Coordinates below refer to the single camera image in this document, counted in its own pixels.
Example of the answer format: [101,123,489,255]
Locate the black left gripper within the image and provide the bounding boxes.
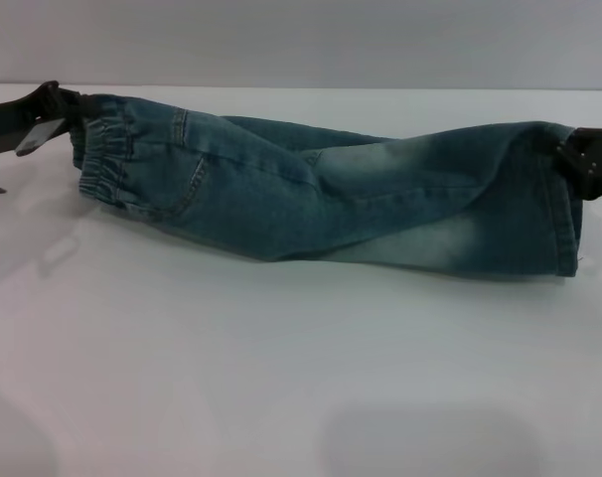
[0,80,96,161]

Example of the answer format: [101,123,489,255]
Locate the blue denim shorts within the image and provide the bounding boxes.
[71,93,588,279]

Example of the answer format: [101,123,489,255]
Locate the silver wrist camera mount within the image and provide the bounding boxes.
[14,117,63,157]

